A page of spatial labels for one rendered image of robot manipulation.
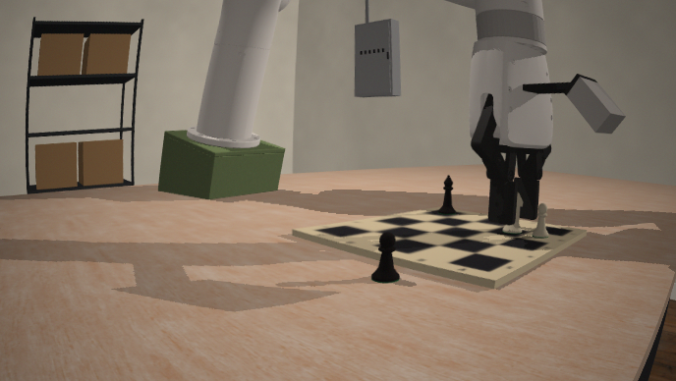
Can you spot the chessboard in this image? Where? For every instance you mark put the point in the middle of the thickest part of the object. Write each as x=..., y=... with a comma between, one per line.
x=464, y=246

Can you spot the black pawn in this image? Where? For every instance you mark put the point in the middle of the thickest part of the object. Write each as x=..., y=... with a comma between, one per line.
x=386, y=273

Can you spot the black bishop chess piece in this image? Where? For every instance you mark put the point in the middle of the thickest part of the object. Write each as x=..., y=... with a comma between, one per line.
x=447, y=208

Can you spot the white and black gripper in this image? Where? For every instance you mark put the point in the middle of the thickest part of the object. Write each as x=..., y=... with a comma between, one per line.
x=500, y=66

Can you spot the white pawn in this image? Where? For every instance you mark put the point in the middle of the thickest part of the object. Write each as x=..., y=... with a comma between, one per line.
x=540, y=231

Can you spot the white knight chess piece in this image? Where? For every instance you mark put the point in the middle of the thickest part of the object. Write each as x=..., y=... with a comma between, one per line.
x=515, y=229

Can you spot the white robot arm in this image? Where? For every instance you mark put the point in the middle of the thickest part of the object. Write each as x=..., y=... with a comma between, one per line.
x=235, y=73

